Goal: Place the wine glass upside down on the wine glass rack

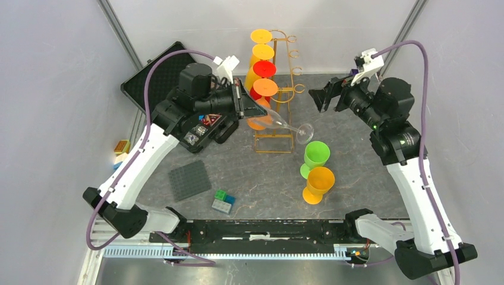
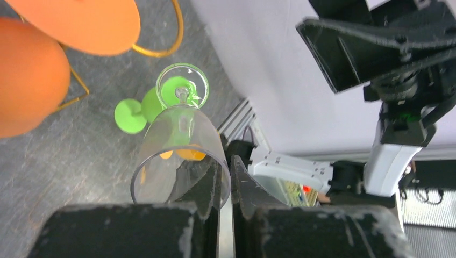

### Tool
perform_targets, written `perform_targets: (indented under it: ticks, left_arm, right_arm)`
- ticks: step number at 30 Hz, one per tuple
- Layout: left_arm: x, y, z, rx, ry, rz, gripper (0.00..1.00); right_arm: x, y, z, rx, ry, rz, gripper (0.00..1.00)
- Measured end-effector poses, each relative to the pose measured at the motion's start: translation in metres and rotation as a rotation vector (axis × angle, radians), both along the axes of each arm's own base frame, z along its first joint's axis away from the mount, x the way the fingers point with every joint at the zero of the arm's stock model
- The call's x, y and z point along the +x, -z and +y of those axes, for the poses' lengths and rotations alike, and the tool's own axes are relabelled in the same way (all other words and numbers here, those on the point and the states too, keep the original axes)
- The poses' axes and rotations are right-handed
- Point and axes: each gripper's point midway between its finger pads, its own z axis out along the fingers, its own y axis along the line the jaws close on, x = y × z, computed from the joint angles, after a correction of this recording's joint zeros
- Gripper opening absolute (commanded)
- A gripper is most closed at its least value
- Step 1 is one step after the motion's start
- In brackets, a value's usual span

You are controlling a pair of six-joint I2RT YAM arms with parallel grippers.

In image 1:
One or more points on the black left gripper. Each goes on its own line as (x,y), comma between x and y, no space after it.
(242,99)

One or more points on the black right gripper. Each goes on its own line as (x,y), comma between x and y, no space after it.
(322,97)

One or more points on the clear wine glass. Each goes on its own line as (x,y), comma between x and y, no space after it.
(273,120)

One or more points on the orange plastic wine glass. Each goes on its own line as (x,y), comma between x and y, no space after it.
(262,91)

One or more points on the red plastic wine glass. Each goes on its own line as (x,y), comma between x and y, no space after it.
(263,69)

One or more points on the yellow plastic wine glass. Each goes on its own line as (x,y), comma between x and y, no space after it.
(319,181)
(250,77)
(260,36)

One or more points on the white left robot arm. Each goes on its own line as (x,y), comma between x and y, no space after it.
(115,200)

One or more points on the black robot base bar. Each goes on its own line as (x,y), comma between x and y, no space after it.
(311,236)

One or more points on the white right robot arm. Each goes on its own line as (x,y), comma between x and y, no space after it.
(432,244)

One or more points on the green plastic wine glass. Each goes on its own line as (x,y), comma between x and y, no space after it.
(316,154)

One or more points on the black poker chip case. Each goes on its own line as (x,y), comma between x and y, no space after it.
(217,128)

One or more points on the grey building baseplate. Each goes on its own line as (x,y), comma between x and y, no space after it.
(189,180)

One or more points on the green grey blue bricks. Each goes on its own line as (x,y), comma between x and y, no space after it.
(223,202)

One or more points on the yellow orange toy brick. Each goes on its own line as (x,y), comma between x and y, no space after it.
(123,146)

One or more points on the white blue toy brick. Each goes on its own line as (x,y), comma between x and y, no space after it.
(119,160)

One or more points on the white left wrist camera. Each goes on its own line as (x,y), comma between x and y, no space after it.
(226,66)

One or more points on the gold wire wine glass rack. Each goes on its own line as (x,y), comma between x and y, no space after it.
(284,94)

